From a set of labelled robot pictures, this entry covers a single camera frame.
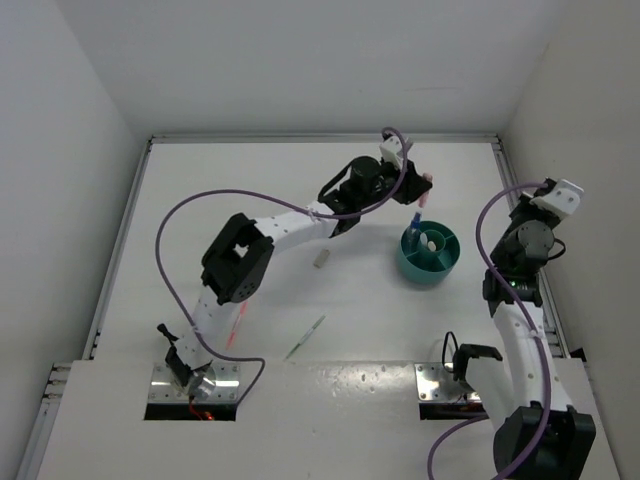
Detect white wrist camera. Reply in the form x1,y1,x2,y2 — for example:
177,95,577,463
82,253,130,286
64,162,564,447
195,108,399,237
379,135,405,170
531,179,584,220

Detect green pen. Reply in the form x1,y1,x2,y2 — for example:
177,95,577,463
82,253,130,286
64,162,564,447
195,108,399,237
284,315,326,361

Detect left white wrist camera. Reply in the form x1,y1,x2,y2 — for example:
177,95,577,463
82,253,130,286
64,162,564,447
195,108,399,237
379,135,405,170

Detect pink pen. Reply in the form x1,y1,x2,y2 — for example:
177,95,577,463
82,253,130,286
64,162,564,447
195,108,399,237
225,301,248,350

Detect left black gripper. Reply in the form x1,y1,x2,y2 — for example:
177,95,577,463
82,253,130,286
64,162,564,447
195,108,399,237
357,155,431,210

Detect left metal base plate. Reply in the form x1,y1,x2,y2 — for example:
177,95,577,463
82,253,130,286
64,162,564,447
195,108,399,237
148,363,241,405

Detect blue correction tape pen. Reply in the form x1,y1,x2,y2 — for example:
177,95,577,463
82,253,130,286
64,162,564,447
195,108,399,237
406,211,422,251

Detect metal base plate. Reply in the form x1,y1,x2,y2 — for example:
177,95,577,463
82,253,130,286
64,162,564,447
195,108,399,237
414,362,481,403
148,363,241,405

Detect pink highlighter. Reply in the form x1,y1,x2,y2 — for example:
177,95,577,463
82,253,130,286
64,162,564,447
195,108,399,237
417,172,434,209

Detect beige eraser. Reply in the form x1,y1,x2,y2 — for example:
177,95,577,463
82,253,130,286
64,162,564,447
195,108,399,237
313,249,330,269

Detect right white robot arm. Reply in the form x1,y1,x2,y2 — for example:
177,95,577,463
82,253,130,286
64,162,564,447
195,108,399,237
453,179,596,479

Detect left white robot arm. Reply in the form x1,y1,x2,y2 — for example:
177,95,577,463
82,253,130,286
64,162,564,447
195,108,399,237
158,156,433,399

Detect teal round divided container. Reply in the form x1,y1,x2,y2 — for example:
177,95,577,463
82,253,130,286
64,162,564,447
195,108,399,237
395,221,461,286

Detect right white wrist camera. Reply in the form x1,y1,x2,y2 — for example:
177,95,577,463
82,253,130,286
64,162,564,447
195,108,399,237
531,179,584,220

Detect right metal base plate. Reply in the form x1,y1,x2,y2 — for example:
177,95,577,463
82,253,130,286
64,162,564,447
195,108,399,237
414,362,481,403

